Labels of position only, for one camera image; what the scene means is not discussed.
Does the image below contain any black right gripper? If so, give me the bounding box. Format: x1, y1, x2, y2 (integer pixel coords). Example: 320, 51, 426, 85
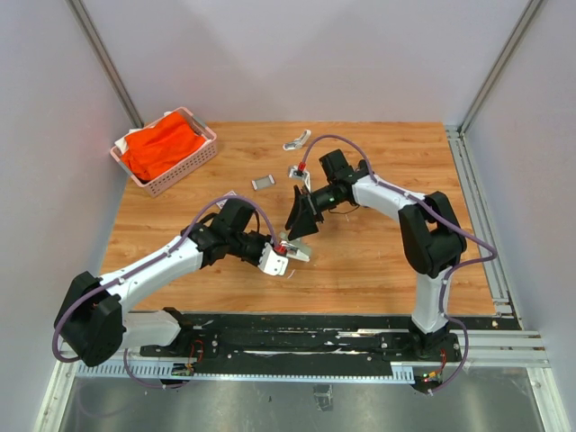
284, 182, 340, 241

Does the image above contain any grey white stapler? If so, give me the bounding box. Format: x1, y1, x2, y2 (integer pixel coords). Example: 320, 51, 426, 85
279, 231, 311, 262

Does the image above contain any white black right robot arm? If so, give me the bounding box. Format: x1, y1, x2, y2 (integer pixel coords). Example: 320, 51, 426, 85
285, 149, 467, 360

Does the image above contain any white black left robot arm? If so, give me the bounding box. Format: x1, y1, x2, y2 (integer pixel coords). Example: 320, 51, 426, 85
51, 195, 289, 366

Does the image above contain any pink plastic basket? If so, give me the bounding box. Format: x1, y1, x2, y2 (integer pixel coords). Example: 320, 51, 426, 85
110, 107, 217, 197

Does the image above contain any orange cloth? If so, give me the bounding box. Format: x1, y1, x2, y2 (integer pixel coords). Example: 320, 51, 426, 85
121, 112, 206, 182

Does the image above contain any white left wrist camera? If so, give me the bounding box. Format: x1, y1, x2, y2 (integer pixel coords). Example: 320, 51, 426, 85
257, 243, 289, 276

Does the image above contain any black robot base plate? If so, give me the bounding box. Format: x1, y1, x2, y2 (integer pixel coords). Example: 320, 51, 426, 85
139, 313, 468, 366

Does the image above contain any grey slotted cable duct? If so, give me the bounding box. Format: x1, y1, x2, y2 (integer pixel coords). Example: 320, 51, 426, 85
76, 355, 415, 384

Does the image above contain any left aluminium frame post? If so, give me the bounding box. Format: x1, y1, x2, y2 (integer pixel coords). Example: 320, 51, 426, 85
66, 0, 144, 127

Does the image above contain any aluminium frame post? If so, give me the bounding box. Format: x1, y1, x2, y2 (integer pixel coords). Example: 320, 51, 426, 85
66, 0, 144, 127
457, 0, 547, 136

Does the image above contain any right aluminium frame post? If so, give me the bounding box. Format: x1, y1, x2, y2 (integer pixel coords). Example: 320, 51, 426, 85
457, 0, 547, 136

